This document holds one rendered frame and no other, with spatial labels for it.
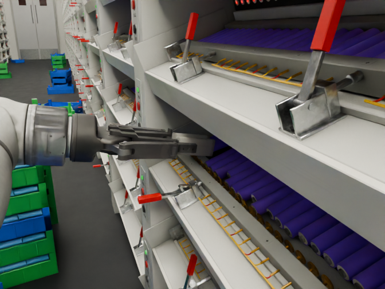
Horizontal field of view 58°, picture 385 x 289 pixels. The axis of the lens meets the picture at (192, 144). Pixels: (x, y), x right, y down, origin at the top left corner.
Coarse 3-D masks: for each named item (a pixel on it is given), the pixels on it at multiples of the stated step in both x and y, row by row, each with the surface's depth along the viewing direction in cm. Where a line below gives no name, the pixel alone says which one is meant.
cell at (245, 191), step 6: (270, 174) 50; (258, 180) 50; (264, 180) 50; (270, 180) 50; (246, 186) 50; (252, 186) 49; (258, 186) 49; (240, 192) 49; (246, 192) 49; (252, 192) 49; (246, 198) 49
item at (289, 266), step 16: (192, 160) 62; (192, 176) 60; (208, 176) 55; (208, 192) 54; (224, 192) 50; (224, 208) 48; (240, 208) 45; (240, 224) 43; (256, 224) 42; (256, 240) 40; (272, 240) 38; (272, 256) 36; (288, 256) 36; (288, 272) 34; (304, 272) 33; (272, 288) 35; (304, 288) 32; (320, 288) 31
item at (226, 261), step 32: (192, 128) 71; (160, 160) 71; (192, 224) 50; (224, 224) 47; (224, 256) 42; (256, 256) 40; (320, 256) 37; (224, 288) 40; (256, 288) 36; (352, 288) 33
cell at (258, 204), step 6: (288, 186) 46; (276, 192) 46; (282, 192) 46; (288, 192) 46; (264, 198) 46; (270, 198) 46; (276, 198) 46; (252, 204) 46; (258, 204) 45; (264, 204) 45; (270, 204) 45; (258, 210) 45; (264, 210) 45
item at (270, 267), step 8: (176, 160) 68; (184, 168) 64; (208, 200) 53; (216, 208) 50; (232, 224) 46; (240, 232) 44; (264, 256) 39; (264, 264) 39; (272, 264) 38; (272, 272) 37; (280, 280) 36; (288, 288) 34
